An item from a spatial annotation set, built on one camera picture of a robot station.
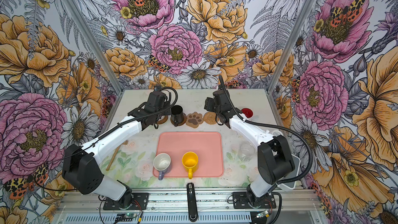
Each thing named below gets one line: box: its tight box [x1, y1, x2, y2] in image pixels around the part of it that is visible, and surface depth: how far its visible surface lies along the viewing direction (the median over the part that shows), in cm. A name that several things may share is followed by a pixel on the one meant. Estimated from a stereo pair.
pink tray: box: [153, 131, 224, 178], surface depth 96 cm
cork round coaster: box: [203, 111, 220, 125], surface depth 107 cm
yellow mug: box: [181, 151, 199, 180], surface depth 81 cm
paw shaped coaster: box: [185, 111, 204, 129], surface depth 107 cm
